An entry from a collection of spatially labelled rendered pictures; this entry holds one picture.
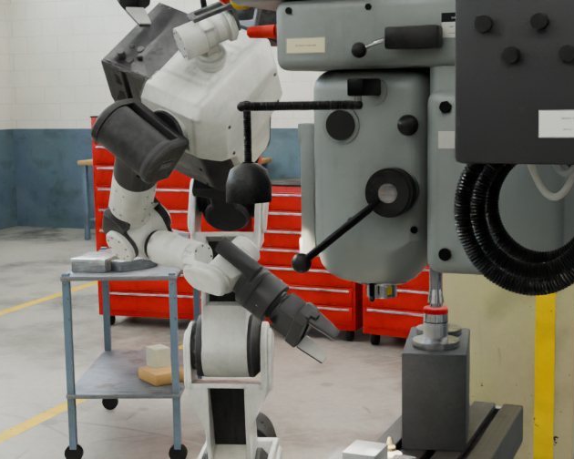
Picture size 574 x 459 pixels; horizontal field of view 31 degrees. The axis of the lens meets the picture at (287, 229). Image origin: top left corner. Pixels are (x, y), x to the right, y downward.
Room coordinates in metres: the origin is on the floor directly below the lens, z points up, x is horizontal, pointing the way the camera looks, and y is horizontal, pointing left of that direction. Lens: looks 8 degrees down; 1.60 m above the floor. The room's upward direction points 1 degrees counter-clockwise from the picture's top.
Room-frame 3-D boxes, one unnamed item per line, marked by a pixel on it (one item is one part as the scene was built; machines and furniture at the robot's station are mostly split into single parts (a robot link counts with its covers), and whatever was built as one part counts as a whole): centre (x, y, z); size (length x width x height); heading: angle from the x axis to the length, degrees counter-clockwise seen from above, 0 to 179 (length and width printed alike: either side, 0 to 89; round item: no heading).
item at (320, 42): (1.58, -0.19, 1.68); 0.34 x 0.24 x 0.10; 68
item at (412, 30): (1.45, -0.15, 1.66); 0.12 x 0.04 x 0.04; 68
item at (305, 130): (1.64, -0.04, 1.45); 0.04 x 0.04 x 0.21; 68
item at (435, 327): (1.93, -0.28, 1.15); 0.05 x 0.05 x 0.05
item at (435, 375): (1.98, -0.29, 1.03); 0.22 x 0.12 x 0.20; 168
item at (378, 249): (1.59, -0.15, 1.47); 0.21 x 0.19 x 0.32; 158
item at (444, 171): (1.52, -0.33, 1.47); 0.24 x 0.19 x 0.26; 158
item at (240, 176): (1.61, 0.06, 1.46); 0.07 x 0.07 x 0.06
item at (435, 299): (1.93, -0.28, 1.24); 0.03 x 0.03 x 0.11
